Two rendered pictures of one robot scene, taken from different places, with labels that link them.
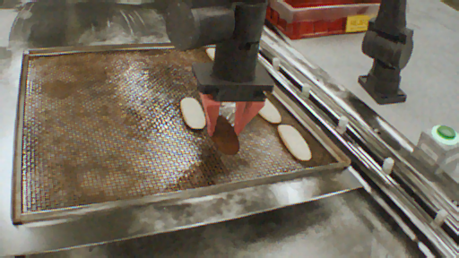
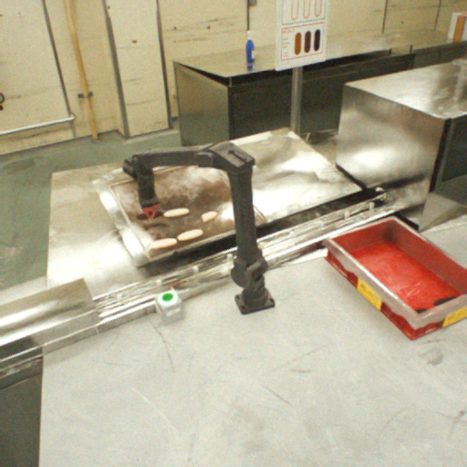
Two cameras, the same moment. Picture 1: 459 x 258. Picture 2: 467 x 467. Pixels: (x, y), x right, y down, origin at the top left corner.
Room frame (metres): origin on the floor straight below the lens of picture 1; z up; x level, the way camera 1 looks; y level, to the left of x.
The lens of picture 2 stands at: (0.66, -1.48, 1.85)
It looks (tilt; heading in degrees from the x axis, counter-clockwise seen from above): 34 degrees down; 85
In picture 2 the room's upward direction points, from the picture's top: 2 degrees counter-clockwise
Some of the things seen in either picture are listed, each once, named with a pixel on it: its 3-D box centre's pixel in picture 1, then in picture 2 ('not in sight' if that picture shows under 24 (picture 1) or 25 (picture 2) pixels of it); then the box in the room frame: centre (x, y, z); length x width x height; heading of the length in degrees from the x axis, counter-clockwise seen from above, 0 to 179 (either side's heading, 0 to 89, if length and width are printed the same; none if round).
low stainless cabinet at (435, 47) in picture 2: not in sight; (407, 74); (3.21, 3.76, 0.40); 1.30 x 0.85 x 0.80; 24
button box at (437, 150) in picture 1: (436, 157); (169, 310); (0.52, -0.40, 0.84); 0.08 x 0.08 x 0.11; 24
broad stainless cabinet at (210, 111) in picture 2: not in sight; (293, 105); (1.56, 2.54, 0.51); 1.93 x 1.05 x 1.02; 24
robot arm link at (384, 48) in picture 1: (388, 52); (248, 274); (0.79, -0.37, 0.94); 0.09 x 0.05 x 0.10; 133
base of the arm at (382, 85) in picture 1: (384, 77); (254, 293); (0.80, -0.38, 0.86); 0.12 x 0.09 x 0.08; 12
